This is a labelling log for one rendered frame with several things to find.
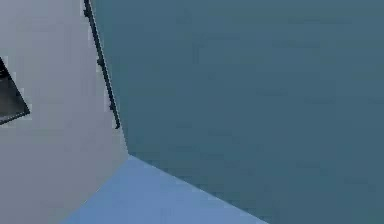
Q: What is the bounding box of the grey fridge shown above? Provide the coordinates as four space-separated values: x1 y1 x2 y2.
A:
0 0 130 224

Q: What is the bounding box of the black fridge panel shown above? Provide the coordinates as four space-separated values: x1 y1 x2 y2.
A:
0 56 32 126

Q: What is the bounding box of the black fridge handle bar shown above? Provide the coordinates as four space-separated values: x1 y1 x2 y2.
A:
82 0 122 130

